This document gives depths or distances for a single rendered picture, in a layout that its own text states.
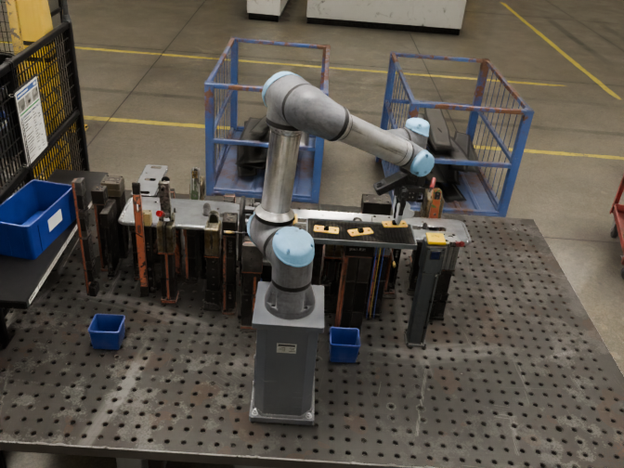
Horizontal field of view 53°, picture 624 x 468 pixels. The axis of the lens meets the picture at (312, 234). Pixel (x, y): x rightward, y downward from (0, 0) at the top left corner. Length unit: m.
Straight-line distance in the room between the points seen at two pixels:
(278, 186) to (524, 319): 1.32
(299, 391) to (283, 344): 0.20
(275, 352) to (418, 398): 0.60
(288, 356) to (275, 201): 0.46
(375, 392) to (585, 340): 0.92
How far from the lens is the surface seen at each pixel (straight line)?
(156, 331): 2.41
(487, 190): 4.90
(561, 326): 2.72
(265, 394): 1.99
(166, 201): 2.31
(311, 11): 10.10
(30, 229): 2.21
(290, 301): 1.78
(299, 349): 1.86
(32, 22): 2.86
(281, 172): 1.74
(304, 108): 1.57
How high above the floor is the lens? 2.24
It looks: 31 degrees down
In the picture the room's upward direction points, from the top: 5 degrees clockwise
